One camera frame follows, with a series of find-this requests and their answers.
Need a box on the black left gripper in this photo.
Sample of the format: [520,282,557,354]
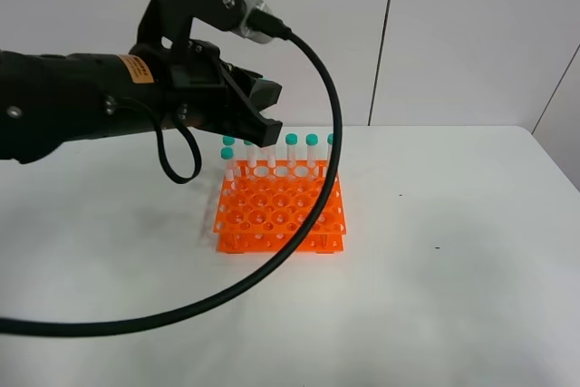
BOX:
[126,40,283,147]

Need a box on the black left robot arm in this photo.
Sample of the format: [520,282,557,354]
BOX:
[1,40,282,164]

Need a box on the teal cap tube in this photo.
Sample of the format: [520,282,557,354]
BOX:
[220,147,236,183]
[285,133,298,168]
[244,140,257,169]
[265,145,276,169]
[305,133,318,179]
[222,136,236,146]
[326,133,334,168]

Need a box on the teal cap tube front left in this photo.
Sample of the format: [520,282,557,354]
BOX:
[220,147,236,183]

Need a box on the black left camera cable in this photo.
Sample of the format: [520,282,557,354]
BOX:
[0,10,343,338]

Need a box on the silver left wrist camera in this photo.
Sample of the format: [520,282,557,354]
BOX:
[231,0,273,44]

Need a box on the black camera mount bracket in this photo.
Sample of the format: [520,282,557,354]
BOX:
[136,0,249,46]

